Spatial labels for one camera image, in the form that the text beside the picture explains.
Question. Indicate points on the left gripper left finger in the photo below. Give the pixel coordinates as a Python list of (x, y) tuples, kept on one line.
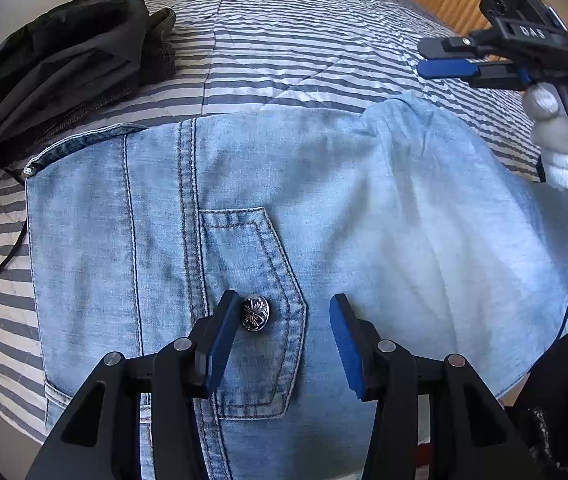
[(213, 336)]

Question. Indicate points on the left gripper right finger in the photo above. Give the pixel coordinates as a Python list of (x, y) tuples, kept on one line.
[(356, 341)]

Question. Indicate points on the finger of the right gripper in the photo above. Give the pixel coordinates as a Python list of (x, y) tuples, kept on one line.
[(454, 68), (449, 47)]

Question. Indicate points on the light blue denim jeans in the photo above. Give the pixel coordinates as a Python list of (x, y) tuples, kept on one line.
[(135, 233)]

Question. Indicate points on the wooden slatted headboard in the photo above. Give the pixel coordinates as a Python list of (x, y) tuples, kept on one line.
[(451, 2)]

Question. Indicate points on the blue striped bed sheet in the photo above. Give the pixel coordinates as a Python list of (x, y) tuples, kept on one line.
[(253, 55)]

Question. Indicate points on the folded black garment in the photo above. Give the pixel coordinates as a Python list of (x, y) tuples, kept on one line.
[(74, 60)]

